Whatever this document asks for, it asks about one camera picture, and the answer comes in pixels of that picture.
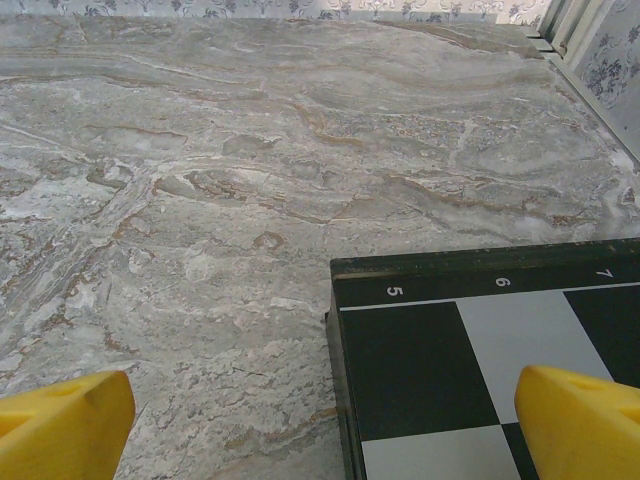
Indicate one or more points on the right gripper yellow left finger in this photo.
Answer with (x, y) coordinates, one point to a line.
(60, 430)

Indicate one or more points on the black and white chessboard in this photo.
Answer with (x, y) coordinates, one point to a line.
(410, 370)

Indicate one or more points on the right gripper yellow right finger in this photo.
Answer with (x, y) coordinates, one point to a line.
(580, 430)

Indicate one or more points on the aluminium table edge rail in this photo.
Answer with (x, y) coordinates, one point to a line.
(600, 107)

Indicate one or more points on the aluminium frame post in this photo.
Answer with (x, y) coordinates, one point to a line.
(565, 25)

